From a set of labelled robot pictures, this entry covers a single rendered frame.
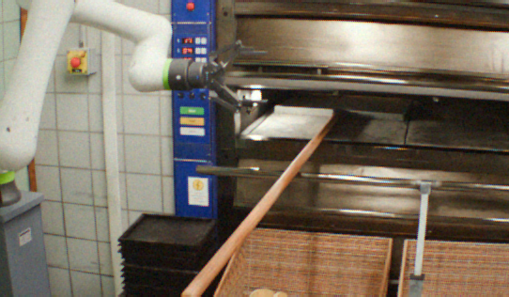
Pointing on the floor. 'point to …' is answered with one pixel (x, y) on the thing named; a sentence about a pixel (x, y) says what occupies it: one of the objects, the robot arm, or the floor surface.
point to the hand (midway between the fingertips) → (262, 77)
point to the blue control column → (209, 116)
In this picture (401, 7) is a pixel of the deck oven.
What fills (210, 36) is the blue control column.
